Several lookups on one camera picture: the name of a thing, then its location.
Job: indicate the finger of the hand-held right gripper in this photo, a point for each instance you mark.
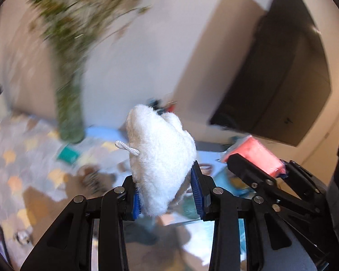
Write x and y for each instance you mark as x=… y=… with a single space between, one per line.
x=243 y=166
x=302 y=176

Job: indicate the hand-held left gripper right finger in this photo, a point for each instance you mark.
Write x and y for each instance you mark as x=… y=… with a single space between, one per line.
x=197 y=193

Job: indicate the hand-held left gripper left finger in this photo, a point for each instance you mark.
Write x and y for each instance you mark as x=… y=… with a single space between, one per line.
x=136 y=204

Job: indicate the pink soft packet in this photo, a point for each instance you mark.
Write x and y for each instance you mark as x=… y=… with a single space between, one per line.
x=257 y=152

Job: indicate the white plush heart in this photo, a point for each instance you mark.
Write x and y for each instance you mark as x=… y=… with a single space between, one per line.
x=161 y=161

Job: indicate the black white checked scrunchie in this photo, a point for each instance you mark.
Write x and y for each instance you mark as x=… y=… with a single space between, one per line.
x=94 y=182

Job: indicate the teal packet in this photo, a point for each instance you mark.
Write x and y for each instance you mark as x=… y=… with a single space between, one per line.
x=69 y=153

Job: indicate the glass vase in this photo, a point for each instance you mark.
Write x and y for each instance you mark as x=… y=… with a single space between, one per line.
x=70 y=118

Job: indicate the small silver thing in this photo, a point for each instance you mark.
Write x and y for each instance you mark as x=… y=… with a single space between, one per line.
x=23 y=236

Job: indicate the green flower bunch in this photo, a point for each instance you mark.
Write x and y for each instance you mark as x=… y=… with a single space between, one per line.
x=67 y=22

